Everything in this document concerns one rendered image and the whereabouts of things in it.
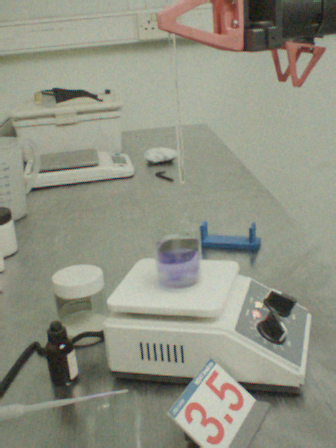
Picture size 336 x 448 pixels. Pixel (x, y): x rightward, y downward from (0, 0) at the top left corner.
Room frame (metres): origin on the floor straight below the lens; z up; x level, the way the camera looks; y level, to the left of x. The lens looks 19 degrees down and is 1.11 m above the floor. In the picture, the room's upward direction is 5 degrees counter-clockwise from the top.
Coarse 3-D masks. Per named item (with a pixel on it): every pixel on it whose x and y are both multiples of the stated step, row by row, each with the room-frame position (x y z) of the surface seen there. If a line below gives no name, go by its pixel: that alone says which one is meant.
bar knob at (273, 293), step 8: (272, 288) 0.58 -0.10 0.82; (272, 296) 0.57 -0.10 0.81; (280, 296) 0.57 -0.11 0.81; (288, 296) 0.58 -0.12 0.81; (264, 304) 0.58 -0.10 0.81; (272, 304) 0.58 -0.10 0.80; (280, 304) 0.57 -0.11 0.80; (288, 304) 0.57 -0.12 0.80; (280, 312) 0.57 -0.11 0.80; (288, 312) 0.57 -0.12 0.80
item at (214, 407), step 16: (208, 384) 0.47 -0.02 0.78; (224, 384) 0.48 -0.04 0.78; (192, 400) 0.45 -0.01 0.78; (208, 400) 0.45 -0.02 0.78; (224, 400) 0.46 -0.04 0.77; (240, 400) 0.47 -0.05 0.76; (192, 416) 0.43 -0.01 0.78; (208, 416) 0.44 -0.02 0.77; (224, 416) 0.45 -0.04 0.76; (192, 432) 0.42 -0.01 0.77; (208, 432) 0.42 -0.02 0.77; (224, 432) 0.43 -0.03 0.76
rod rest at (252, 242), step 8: (200, 232) 0.90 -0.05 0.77; (208, 240) 0.90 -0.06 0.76; (216, 240) 0.89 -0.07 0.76; (224, 240) 0.89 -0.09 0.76; (232, 240) 0.89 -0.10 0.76; (240, 240) 0.89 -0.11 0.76; (248, 240) 0.88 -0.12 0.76; (256, 240) 0.88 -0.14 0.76; (224, 248) 0.88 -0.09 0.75; (232, 248) 0.88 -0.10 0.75; (240, 248) 0.87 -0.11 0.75; (248, 248) 0.87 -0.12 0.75; (256, 248) 0.86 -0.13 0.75
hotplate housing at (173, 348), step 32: (128, 320) 0.54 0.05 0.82; (160, 320) 0.53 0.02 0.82; (192, 320) 0.53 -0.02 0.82; (224, 320) 0.52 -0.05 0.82; (128, 352) 0.53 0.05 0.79; (160, 352) 0.52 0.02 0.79; (192, 352) 0.51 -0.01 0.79; (224, 352) 0.50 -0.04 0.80; (256, 352) 0.49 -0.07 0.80; (256, 384) 0.50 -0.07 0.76; (288, 384) 0.49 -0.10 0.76
